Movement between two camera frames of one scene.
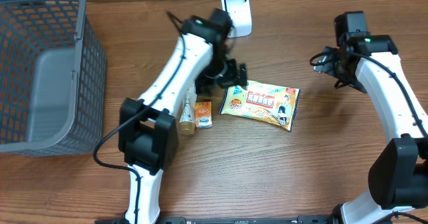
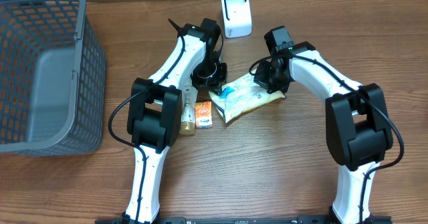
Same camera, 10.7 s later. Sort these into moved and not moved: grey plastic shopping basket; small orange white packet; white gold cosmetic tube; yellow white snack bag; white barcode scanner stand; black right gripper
Moved: black right gripper; yellow white snack bag
Not moved: white barcode scanner stand; small orange white packet; grey plastic shopping basket; white gold cosmetic tube
